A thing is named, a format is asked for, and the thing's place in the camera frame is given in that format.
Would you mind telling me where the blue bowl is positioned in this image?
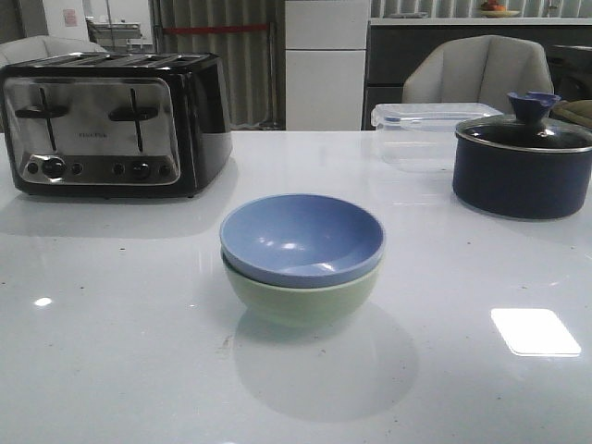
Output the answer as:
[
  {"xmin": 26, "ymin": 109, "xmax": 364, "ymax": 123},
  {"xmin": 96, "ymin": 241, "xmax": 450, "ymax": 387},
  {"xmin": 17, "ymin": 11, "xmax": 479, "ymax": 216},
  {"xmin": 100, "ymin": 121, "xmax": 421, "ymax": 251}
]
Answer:
[{"xmin": 219, "ymin": 193, "xmax": 386, "ymax": 289}]

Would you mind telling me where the green bowl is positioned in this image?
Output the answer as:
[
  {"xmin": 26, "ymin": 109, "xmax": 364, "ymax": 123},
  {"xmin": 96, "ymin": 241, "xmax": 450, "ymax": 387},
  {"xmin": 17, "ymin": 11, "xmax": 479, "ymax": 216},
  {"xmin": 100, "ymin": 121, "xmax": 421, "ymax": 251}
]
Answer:
[{"xmin": 223, "ymin": 260, "xmax": 381, "ymax": 328}]

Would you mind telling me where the clear plastic food container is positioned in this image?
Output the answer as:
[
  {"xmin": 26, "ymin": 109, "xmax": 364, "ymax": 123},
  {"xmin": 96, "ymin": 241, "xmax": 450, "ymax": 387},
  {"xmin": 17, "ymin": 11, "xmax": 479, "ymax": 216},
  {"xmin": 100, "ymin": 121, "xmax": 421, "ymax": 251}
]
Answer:
[{"xmin": 371, "ymin": 103, "xmax": 500, "ymax": 172}]

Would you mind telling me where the white refrigerator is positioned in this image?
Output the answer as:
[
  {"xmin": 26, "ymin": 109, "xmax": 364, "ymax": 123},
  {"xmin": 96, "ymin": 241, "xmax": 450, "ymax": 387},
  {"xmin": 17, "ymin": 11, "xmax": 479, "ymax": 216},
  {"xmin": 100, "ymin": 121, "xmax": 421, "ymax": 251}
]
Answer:
[{"xmin": 285, "ymin": 1, "xmax": 371, "ymax": 131}]

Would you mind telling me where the red barrier belt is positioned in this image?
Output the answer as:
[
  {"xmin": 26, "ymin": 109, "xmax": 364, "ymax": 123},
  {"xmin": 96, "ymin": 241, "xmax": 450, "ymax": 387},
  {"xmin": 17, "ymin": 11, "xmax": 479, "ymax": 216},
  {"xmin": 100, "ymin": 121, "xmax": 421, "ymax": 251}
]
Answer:
[{"xmin": 163, "ymin": 23, "xmax": 268, "ymax": 35}]

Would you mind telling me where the black and chrome toaster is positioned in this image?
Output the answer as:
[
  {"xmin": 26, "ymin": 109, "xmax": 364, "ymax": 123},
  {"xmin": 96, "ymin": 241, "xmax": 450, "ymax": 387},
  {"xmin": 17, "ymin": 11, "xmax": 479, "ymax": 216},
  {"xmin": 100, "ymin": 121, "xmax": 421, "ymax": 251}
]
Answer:
[{"xmin": 1, "ymin": 53, "xmax": 232, "ymax": 198}]

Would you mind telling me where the dark blue pot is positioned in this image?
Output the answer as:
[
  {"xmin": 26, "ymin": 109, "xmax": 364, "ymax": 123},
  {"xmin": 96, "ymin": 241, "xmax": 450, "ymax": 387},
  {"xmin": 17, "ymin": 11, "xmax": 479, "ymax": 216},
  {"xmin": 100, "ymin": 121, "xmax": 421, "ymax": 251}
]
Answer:
[{"xmin": 452, "ymin": 138, "xmax": 591, "ymax": 219}]

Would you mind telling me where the beige armchair right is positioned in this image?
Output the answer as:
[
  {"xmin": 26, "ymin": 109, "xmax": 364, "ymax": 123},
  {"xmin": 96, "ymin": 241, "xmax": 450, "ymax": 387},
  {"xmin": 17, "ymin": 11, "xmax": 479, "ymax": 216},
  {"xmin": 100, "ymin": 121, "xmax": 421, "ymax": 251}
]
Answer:
[{"xmin": 401, "ymin": 35, "xmax": 555, "ymax": 113}]

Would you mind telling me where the beige armchair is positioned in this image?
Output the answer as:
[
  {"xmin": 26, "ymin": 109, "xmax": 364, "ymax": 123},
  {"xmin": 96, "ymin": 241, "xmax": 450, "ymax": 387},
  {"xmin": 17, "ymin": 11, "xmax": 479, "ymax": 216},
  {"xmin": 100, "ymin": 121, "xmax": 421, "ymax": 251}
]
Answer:
[
  {"xmin": 401, "ymin": 35, "xmax": 555, "ymax": 113},
  {"xmin": 1, "ymin": 35, "xmax": 105, "ymax": 67}
]

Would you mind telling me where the glass pot lid blue knob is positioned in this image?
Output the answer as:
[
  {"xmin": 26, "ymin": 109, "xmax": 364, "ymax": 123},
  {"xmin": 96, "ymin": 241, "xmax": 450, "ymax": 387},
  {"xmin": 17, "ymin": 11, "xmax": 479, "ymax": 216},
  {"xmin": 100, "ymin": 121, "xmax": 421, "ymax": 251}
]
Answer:
[{"xmin": 455, "ymin": 92, "xmax": 591, "ymax": 154}]

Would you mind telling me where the fruit plate on counter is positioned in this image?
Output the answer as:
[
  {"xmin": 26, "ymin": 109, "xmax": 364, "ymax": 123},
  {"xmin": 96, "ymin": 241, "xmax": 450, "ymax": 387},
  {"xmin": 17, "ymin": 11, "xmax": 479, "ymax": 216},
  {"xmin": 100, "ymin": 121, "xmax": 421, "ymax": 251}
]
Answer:
[{"xmin": 477, "ymin": 0, "xmax": 521, "ymax": 19}]

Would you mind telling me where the olive green cushion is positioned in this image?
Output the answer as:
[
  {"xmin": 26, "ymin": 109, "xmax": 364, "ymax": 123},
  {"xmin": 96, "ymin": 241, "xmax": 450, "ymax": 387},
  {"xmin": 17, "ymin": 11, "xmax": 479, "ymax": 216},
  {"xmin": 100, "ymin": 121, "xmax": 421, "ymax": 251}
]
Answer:
[{"xmin": 550, "ymin": 99, "xmax": 592, "ymax": 130}]

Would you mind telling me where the beige armchair left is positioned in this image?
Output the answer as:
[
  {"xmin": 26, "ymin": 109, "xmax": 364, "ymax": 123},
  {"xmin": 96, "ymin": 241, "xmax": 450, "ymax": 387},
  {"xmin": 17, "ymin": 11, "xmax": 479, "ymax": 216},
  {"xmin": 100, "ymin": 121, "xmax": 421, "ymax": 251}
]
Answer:
[{"xmin": 1, "ymin": 35, "xmax": 105, "ymax": 67}]

